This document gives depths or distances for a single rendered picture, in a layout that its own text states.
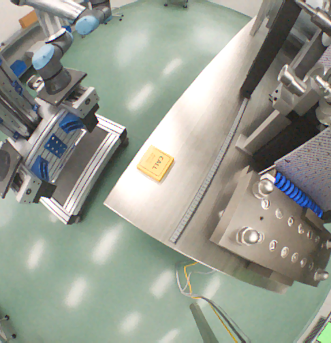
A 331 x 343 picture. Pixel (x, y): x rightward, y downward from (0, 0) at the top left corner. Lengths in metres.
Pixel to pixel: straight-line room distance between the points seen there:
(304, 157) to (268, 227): 0.15
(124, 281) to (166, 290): 0.34
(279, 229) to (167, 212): 0.27
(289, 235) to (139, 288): 1.24
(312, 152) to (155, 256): 1.24
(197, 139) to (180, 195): 0.16
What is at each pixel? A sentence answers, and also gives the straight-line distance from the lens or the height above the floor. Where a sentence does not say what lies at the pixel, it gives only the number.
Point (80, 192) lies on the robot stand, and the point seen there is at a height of 0.23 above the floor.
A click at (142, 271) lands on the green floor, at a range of 1.39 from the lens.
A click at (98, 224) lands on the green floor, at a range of 1.40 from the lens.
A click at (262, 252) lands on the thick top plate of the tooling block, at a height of 1.03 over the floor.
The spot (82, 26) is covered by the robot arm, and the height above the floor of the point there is 1.12.
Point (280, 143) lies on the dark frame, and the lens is 0.43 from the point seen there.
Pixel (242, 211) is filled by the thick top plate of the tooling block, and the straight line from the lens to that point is 0.32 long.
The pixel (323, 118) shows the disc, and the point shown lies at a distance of 0.30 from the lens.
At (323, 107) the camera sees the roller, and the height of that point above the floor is 1.20.
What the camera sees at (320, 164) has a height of 1.14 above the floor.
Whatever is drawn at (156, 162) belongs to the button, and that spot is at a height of 0.92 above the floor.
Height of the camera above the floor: 1.32
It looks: 74 degrees down
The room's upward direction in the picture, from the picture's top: 8 degrees clockwise
